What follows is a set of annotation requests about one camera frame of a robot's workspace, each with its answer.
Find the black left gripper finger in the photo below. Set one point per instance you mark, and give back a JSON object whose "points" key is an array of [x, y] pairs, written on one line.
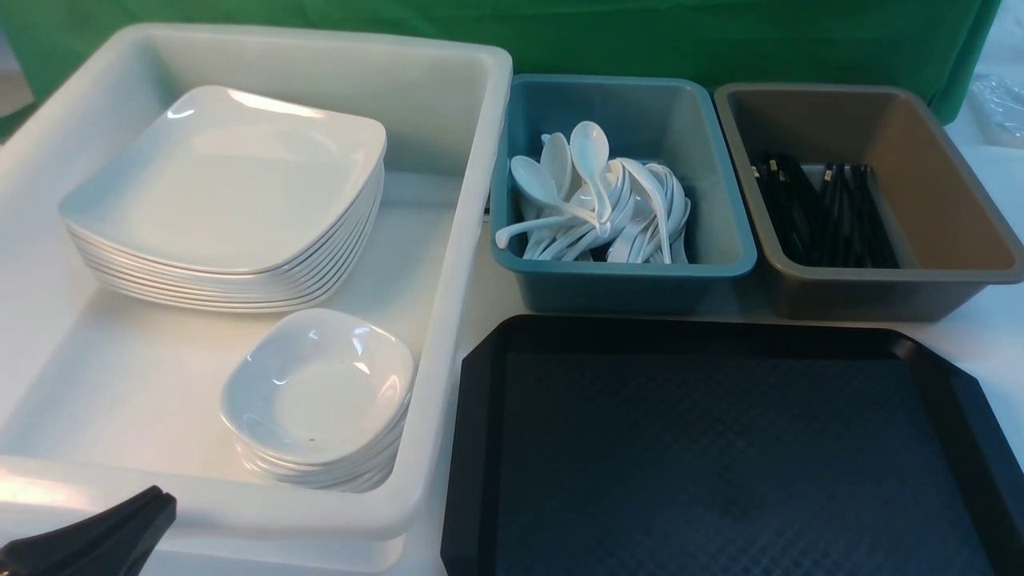
{"points": [[118, 541]]}

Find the large white plastic tub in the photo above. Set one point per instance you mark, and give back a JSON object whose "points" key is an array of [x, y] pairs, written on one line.
{"points": [[104, 396]]}

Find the stack of small white bowls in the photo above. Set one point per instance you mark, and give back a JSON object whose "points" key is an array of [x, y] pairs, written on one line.
{"points": [[320, 402]]}

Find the stack of white square plates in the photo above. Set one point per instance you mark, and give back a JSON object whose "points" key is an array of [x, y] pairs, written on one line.
{"points": [[231, 201]]}

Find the black serving tray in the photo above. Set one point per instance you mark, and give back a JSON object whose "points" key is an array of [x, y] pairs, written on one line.
{"points": [[645, 446]]}

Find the pile of white soup spoons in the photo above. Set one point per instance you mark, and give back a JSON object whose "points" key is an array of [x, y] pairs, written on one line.
{"points": [[576, 199]]}

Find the teal plastic bin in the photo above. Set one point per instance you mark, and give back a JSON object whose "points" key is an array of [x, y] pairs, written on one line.
{"points": [[666, 120]]}

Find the pile of black chopsticks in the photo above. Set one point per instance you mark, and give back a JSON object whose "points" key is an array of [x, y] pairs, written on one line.
{"points": [[831, 222]]}

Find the brown plastic bin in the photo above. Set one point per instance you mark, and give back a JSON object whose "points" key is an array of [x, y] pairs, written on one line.
{"points": [[950, 238]]}

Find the green backdrop cloth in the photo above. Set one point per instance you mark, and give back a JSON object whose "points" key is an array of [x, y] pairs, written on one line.
{"points": [[930, 48]]}

